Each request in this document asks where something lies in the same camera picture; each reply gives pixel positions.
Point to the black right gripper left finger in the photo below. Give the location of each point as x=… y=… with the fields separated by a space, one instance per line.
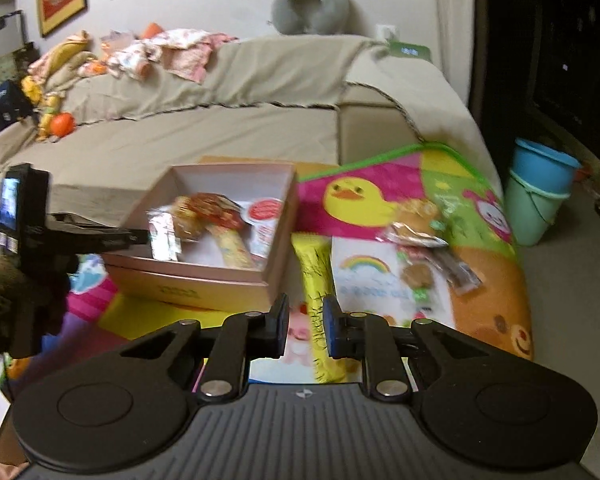
x=214 y=362

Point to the red round jelly cup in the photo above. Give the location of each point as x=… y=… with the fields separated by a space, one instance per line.
x=264 y=210

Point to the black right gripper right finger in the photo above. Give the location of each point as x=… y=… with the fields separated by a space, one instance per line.
x=395 y=360

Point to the clear cookie packet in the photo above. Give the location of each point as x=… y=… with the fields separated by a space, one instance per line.
x=417 y=222

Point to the colourful cartoon play mat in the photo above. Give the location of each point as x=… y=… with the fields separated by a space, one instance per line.
x=356 y=201

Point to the green plastic bucket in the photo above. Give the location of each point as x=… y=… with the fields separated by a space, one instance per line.
x=530 y=210

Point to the beige curtain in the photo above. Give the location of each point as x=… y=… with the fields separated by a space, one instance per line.
x=456 y=43

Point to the yellow bread roll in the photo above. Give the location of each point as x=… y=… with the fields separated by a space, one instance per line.
x=188 y=227

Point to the yellow snack bar packet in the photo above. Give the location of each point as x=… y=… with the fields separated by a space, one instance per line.
x=313 y=253

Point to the beige sofa with cover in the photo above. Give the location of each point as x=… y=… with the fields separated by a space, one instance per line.
x=331 y=100

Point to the green digital clock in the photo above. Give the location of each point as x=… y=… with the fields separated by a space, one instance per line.
x=404 y=50

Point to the pink baby clothes pile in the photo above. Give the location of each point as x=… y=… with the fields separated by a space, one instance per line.
x=182 y=52

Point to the pink cardboard box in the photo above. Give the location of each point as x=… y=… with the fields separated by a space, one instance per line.
x=200 y=278

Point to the yellow plush toy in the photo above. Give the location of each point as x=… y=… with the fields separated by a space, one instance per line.
x=64 y=58

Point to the dark seed bar packet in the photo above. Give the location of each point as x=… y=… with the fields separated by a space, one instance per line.
x=459 y=275

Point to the grey neck pillow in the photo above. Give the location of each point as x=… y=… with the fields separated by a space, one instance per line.
x=310 y=17

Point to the white rainbow snack packet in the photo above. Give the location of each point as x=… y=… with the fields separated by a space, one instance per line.
x=378 y=278

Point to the blue plastic bucket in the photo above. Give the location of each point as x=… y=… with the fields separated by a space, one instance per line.
x=545 y=168

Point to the white wall socket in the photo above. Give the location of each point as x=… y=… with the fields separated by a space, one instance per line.
x=386 y=32

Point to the orange toy ball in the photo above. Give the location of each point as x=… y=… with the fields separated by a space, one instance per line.
x=62 y=125

